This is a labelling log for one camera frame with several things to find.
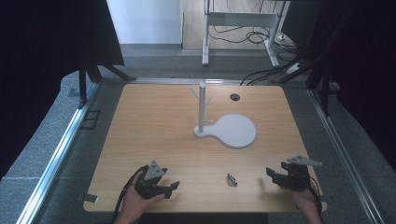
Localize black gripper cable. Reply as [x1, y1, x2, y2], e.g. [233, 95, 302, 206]
[109, 164, 149, 224]
[306, 175, 325, 224]

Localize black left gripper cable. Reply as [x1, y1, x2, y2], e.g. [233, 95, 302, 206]
[109, 164, 149, 224]

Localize black floor cables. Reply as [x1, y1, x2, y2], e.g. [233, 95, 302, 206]
[207, 0, 316, 87]

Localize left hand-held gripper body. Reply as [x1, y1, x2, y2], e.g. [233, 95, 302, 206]
[134, 160, 169, 201]

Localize white power strip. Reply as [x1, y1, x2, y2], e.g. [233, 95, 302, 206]
[285, 63, 303, 75]

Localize aluminium rail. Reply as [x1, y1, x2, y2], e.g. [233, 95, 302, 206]
[125, 77, 246, 86]
[306, 88, 386, 224]
[16, 81, 101, 224]

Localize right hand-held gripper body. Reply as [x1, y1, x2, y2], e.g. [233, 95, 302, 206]
[279, 154, 323, 191]

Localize small silver metal ring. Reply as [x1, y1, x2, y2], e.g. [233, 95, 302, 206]
[226, 173, 238, 188]

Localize white jewelry tree stand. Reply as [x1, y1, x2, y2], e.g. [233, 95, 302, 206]
[190, 81, 258, 149]

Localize black tripod stand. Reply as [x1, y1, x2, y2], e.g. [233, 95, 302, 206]
[78, 50, 137, 110]
[269, 6, 342, 117]

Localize grey tape strip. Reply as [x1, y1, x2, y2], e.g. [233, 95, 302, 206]
[77, 192, 99, 203]

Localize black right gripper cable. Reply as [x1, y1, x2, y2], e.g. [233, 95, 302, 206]
[306, 175, 325, 224]

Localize black curtain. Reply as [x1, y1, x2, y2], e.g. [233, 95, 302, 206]
[306, 0, 396, 172]
[0, 0, 125, 181]

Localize white metal desk frame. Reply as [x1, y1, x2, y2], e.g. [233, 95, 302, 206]
[201, 0, 287, 68]

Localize person's right hand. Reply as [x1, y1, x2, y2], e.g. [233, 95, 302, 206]
[281, 185, 322, 217]

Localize person's left hand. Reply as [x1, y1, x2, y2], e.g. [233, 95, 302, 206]
[119, 173, 166, 218]

